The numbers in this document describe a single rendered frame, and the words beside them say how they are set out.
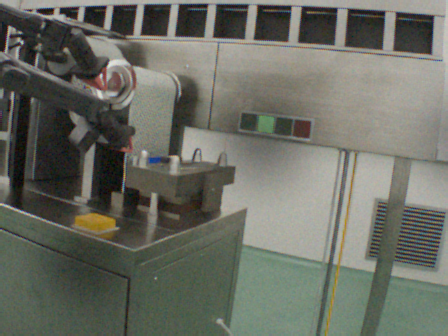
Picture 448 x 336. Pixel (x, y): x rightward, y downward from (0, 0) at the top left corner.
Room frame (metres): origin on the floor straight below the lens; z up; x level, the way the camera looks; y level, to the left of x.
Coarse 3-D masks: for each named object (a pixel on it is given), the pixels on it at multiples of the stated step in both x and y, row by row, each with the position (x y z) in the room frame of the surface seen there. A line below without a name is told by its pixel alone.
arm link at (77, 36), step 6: (72, 30) 1.16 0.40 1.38; (78, 30) 1.15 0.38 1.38; (72, 36) 1.13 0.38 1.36; (78, 36) 1.13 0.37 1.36; (84, 36) 1.15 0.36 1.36; (66, 42) 1.13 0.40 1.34; (72, 42) 1.13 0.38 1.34; (78, 42) 1.14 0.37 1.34; (84, 42) 1.15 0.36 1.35; (72, 48) 1.14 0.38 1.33; (78, 48) 1.14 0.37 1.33; (84, 48) 1.15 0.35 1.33; (72, 54) 1.16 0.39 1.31; (78, 54) 1.15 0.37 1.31
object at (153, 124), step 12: (132, 108) 1.29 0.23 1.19; (144, 108) 1.34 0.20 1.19; (156, 108) 1.40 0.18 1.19; (168, 108) 1.47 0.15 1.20; (132, 120) 1.30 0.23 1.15; (144, 120) 1.35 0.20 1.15; (156, 120) 1.41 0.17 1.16; (168, 120) 1.48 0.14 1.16; (144, 132) 1.36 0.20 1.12; (156, 132) 1.42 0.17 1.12; (168, 132) 1.49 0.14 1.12; (144, 144) 1.36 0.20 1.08; (156, 144) 1.43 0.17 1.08; (168, 144) 1.49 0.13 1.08; (132, 156) 1.31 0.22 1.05; (156, 156) 1.43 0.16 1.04
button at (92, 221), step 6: (84, 216) 1.02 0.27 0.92; (90, 216) 1.03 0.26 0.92; (96, 216) 1.04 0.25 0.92; (102, 216) 1.05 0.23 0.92; (78, 222) 1.01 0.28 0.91; (84, 222) 1.00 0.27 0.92; (90, 222) 0.99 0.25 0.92; (96, 222) 0.99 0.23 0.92; (102, 222) 1.00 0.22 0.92; (108, 222) 1.02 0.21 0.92; (114, 222) 1.04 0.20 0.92; (90, 228) 0.99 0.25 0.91; (96, 228) 0.98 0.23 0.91; (102, 228) 1.00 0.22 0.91; (108, 228) 1.02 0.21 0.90
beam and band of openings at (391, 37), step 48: (0, 0) 2.07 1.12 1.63; (48, 0) 1.91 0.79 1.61; (96, 0) 1.79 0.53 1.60; (144, 0) 1.68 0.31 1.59; (192, 0) 1.60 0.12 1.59; (240, 0) 1.52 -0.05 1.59; (288, 0) 1.44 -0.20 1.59; (336, 0) 1.37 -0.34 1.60; (384, 0) 1.31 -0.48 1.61; (432, 0) 1.25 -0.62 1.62; (336, 48) 1.37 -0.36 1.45; (384, 48) 1.31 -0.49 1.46; (432, 48) 1.24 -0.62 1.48
